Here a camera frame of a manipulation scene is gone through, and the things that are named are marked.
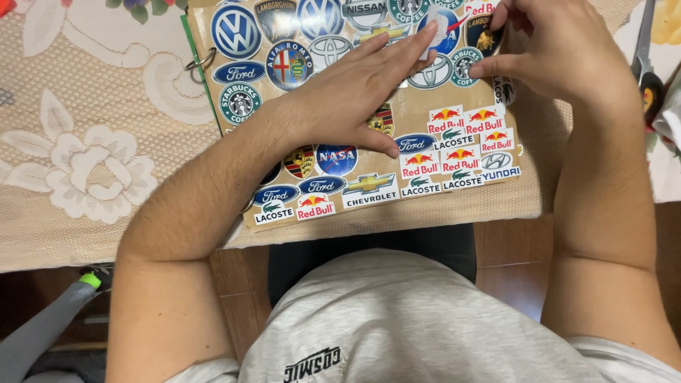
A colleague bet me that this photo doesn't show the person's right hand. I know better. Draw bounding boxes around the person's right hand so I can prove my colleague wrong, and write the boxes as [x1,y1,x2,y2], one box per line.
[468,0,642,107]

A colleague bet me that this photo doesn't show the person's left hand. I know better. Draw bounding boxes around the person's left hand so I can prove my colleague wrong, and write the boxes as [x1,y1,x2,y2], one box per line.
[272,21,439,159]

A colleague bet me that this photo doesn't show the brown cardboard binder page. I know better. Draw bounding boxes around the brown cardboard binder page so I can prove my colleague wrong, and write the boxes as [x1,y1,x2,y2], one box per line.
[186,0,525,231]

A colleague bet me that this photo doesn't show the white sticker backing paper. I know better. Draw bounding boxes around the white sticker backing paper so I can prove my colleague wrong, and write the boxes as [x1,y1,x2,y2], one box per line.
[420,5,453,60]

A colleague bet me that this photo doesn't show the collection of logo stickers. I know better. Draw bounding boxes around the collection of logo stickers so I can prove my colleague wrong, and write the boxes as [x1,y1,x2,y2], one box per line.
[210,0,523,227]

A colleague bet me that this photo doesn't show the white crumpled cloth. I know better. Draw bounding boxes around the white crumpled cloth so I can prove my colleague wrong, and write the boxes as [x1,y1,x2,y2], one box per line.
[651,69,681,156]

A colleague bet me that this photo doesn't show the green binder cover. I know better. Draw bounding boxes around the green binder cover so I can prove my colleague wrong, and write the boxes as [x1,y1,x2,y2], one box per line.
[180,13,224,135]

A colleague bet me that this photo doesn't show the white floral tablecloth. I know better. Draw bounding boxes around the white floral tablecloth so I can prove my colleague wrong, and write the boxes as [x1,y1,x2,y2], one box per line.
[0,0,681,204]

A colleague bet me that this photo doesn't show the person's grey shirt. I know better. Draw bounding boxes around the person's grey shirt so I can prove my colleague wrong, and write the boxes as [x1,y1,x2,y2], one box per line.
[165,247,681,383]

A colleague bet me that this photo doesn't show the beige lace tablecloth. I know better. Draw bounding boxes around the beige lace tablecloth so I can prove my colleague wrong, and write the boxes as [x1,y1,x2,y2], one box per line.
[0,0,647,273]

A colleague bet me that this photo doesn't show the grey object with green tip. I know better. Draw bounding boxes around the grey object with green tip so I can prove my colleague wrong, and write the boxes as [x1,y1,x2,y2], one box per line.
[0,264,115,383]

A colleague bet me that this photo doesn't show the black handled scissors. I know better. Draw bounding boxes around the black handled scissors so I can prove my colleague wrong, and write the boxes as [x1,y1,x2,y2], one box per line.
[630,0,666,128]

